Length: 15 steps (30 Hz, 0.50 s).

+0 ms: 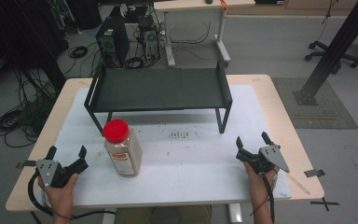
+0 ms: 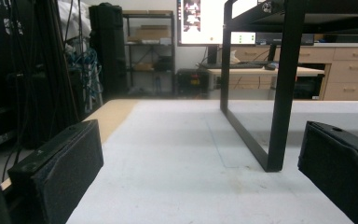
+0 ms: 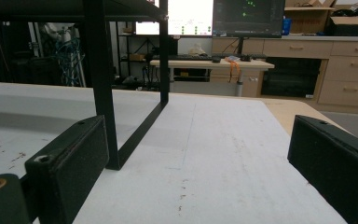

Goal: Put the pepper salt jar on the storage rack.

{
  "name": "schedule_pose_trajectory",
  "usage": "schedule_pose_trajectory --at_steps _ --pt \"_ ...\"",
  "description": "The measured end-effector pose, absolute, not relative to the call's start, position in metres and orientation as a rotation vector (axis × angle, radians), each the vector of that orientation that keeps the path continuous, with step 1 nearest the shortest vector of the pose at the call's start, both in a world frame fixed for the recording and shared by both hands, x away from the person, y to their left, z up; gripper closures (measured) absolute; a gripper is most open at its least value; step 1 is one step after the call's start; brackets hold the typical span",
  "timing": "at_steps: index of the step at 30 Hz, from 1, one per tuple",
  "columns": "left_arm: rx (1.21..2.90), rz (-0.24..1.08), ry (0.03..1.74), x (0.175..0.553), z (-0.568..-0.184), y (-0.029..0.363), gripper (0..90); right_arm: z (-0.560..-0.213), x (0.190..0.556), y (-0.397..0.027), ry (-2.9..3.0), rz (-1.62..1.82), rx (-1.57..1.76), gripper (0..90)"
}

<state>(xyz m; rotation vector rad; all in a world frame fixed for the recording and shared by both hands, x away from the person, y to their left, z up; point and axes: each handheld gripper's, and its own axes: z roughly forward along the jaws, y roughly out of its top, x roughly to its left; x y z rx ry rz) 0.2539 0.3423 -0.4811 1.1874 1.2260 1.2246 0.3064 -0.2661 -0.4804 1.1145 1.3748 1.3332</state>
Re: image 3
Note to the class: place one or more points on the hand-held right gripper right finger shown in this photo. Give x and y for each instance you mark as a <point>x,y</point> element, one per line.
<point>338,165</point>

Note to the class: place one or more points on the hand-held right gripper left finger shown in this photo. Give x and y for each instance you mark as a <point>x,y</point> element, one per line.
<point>68,168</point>

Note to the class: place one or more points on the black metal shelf rack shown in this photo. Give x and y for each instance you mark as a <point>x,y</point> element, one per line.
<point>101,77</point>

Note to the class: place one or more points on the wooden drawer cabinet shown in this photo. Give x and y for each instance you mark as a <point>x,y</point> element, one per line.
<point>348,68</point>

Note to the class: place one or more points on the white table mat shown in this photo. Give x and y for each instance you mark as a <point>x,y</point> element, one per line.
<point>217,161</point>

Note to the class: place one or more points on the open cardboard box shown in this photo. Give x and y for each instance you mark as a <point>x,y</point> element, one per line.
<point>307,18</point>
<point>354,26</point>

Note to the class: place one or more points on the blue container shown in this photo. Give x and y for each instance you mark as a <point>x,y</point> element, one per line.
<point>286,26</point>

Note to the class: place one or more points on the black computer mouse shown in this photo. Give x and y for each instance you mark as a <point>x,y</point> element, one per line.
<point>216,60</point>

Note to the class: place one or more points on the black keyboard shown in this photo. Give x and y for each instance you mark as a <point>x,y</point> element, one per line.
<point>189,57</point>

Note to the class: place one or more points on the light wooden desk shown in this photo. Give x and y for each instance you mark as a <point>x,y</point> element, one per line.
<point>199,64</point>

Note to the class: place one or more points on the dark screen monitor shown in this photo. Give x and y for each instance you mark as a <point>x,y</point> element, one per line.
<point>248,18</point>

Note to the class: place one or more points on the bright white monitor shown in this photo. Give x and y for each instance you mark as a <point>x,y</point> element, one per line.
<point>189,15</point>

